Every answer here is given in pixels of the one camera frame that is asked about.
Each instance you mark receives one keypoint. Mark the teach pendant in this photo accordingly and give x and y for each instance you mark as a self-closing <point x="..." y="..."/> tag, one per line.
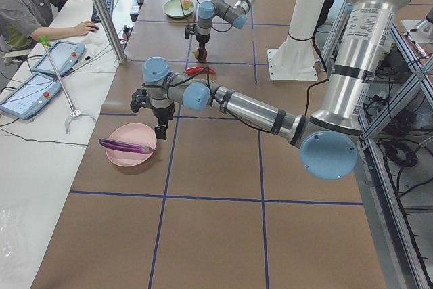
<point x="31" y="97"/>
<point x="65" y="55"/>

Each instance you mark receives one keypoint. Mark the green plate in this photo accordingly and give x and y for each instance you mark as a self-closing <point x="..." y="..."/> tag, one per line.
<point x="173" y="9"/>

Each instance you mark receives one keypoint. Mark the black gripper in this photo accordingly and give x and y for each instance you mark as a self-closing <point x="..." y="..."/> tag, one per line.
<point x="163" y="114"/>
<point x="202" y="38"/>

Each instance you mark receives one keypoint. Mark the seated person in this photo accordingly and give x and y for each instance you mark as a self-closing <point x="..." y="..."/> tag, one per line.
<point x="23" y="21"/>

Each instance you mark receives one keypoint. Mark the upper teach pendant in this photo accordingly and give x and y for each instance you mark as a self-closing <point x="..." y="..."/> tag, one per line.
<point x="65" y="55"/>

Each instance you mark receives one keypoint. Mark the reach grabber tool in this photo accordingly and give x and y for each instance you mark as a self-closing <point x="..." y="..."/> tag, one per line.
<point x="75" y="113"/>

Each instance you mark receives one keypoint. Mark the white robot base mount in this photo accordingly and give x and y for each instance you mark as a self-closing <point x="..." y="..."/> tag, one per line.
<point x="292" y="61"/>

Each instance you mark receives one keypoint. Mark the lower teach pendant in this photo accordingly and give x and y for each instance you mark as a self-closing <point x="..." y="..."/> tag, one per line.
<point x="31" y="97"/>

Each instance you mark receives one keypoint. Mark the red chili pepper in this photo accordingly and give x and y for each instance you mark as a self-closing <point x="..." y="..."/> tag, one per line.
<point x="199" y="69"/>

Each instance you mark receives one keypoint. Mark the red yellow pomegranate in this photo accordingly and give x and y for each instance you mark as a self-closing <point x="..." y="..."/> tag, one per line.
<point x="200" y="53"/>

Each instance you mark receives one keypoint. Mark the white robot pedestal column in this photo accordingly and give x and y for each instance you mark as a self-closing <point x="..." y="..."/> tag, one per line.
<point x="316" y="1"/>

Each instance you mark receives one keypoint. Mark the aluminium frame post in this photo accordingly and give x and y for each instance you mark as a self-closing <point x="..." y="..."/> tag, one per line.
<point x="110" y="30"/>

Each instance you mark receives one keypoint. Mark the pink plate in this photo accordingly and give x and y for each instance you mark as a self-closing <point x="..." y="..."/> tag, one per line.
<point x="136" y="133"/>

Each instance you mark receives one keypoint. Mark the purple eggplant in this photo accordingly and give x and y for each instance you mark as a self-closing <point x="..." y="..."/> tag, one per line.
<point x="125" y="147"/>

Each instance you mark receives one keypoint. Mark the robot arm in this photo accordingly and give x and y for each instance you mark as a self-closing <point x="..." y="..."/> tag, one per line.
<point x="318" y="114"/>
<point x="235" y="15"/>

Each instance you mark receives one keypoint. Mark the peach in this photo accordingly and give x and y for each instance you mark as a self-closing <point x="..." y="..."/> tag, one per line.
<point x="186" y="4"/>

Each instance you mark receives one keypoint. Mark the black keyboard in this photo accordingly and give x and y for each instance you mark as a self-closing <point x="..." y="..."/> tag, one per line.
<point x="109" y="4"/>

